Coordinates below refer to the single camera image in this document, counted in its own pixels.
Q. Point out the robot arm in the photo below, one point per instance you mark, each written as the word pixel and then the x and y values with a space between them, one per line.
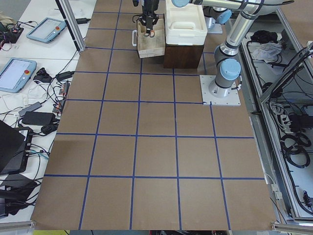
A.
pixel 220 15
pixel 228 68

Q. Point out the black power brick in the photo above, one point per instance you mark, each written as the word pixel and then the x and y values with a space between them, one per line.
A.
pixel 38 118

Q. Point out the black laptop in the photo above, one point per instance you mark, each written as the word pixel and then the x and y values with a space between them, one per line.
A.
pixel 14 144

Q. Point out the dark wooden cabinet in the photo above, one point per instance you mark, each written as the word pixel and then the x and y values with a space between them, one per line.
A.
pixel 182 57

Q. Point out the white plastic tray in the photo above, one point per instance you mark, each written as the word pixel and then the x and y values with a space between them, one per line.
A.
pixel 184 26

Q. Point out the grey orange scissors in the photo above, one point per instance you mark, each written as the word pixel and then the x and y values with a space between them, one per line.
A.
pixel 151 34

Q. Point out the wooden drawer with white handle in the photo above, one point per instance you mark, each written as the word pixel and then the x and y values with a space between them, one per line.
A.
pixel 149 46

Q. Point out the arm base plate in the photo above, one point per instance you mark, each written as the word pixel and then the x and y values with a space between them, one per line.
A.
pixel 216 96
pixel 213 27

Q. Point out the blue teach pendant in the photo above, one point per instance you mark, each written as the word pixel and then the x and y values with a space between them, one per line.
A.
pixel 47 30
pixel 15 74

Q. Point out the aluminium frame post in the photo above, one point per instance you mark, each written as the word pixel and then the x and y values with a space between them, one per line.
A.
pixel 72 25

